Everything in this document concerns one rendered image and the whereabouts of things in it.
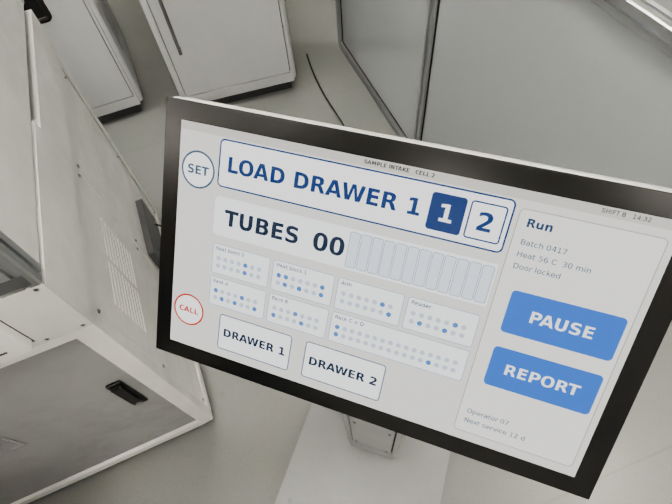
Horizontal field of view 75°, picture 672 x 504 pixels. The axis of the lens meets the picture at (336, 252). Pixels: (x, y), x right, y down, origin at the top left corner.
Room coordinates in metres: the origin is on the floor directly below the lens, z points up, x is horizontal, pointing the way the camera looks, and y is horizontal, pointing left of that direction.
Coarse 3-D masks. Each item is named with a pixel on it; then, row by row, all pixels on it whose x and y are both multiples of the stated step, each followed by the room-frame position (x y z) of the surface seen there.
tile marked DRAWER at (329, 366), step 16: (304, 352) 0.18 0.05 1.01; (320, 352) 0.18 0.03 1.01; (336, 352) 0.18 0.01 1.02; (304, 368) 0.17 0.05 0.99; (320, 368) 0.17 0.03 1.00; (336, 368) 0.16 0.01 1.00; (352, 368) 0.16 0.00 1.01; (368, 368) 0.15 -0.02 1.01; (384, 368) 0.15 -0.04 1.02; (336, 384) 0.15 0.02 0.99; (352, 384) 0.15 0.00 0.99; (368, 384) 0.14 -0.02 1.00
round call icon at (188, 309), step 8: (176, 296) 0.27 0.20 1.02; (184, 296) 0.26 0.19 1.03; (192, 296) 0.26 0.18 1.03; (200, 296) 0.26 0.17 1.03; (176, 304) 0.26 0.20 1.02; (184, 304) 0.26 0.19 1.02; (192, 304) 0.25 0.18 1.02; (200, 304) 0.25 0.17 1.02; (176, 312) 0.25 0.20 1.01; (184, 312) 0.25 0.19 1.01; (192, 312) 0.25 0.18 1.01; (200, 312) 0.25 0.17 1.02; (176, 320) 0.25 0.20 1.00; (184, 320) 0.24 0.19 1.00; (192, 320) 0.24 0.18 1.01; (200, 320) 0.24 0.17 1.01; (200, 328) 0.23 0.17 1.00
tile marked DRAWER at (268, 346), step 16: (224, 320) 0.23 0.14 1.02; (240, 320) 0.23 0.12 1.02; (224, 336) 0.22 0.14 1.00; (240, 336) 0.21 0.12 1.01; (256, 336) 0.21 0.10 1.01; (272, 336) 0.20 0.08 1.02; (288, 336) 0.20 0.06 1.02; (240, 352) 0.20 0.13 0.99; (256, 352) 0.20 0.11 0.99; (272, 352) 0.19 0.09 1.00; (288, 352) 0.19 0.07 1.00
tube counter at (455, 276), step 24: (312, 240) 0.26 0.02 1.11; (336, 240) 0.26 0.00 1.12; (360, 240) 0.25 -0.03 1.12; (384, 240) 0.24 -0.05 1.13; (336, 264) 0.24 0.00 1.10; (360, 264) 0.23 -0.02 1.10; (384, 264) 0.23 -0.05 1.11; (408, 264) 0.22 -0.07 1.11; (432, 264) 0.22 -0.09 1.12; (456, 264) 0.21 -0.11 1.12; (480, 264) 0.21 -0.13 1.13; (432, 288) 0.20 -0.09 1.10; (456, 288) 0.19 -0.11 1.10; (480, 288) 0.19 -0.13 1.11
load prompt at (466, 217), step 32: (224, 160) 0.35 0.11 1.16; (256, 160) 0.34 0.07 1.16; (288, 160) 0.33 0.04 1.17; (320, 160) 0.31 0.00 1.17; (256, 192) 0.31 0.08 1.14; (288, 192) 0.30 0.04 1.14; (320, 192) 0.29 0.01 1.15; (352, 192) 0.28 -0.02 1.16; (384, 192) 0.28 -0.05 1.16; (416, 192) 0.27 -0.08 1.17; (448, 192) 0.26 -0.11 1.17; (480, 192) 0.25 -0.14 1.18; (384, 224) 0.26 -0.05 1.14; (416, 224) 0.25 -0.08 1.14; (448, 224) 0.24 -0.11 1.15; (480, 224) 0.23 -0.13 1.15
